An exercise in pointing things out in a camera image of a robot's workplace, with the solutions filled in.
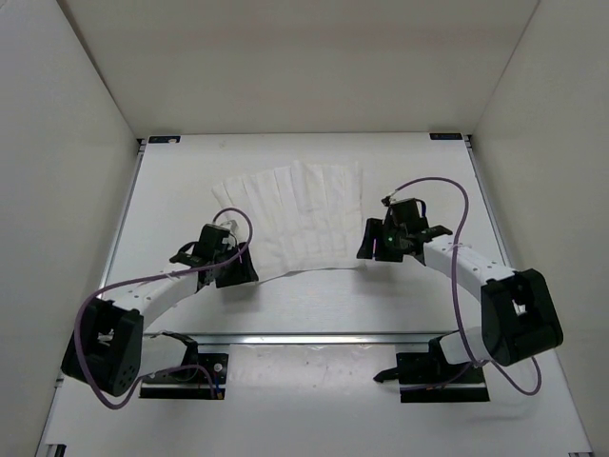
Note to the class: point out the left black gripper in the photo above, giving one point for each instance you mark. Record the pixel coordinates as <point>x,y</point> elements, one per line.
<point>245,271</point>

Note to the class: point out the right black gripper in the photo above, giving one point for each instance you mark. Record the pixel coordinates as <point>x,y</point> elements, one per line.
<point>374,230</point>

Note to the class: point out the white pleated skirt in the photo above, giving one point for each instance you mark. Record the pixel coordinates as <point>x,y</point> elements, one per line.
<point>304,217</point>

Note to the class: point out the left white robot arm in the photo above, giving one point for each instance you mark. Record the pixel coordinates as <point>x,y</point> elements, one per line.
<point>109,349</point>

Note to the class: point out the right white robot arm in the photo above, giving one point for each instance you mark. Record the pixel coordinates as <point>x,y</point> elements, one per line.
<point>518,316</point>

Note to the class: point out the right blue corner label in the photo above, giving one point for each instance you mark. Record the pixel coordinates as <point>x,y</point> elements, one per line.
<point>445,136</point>

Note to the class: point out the blue corner label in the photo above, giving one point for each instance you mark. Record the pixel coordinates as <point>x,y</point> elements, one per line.
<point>164,139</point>
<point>445,136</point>

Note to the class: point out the left blue corner label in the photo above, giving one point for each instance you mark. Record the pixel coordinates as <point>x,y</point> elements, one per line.
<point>164,139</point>

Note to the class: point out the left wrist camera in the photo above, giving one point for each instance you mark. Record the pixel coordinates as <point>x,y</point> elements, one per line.
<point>232,227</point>

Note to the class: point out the aluminium front rail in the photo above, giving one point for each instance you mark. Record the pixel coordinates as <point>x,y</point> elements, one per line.
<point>314,339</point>

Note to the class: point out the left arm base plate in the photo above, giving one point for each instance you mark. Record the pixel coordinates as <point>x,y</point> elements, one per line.
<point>192,384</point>

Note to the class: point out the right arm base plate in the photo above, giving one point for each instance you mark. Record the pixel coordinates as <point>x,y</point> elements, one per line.
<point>424,380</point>

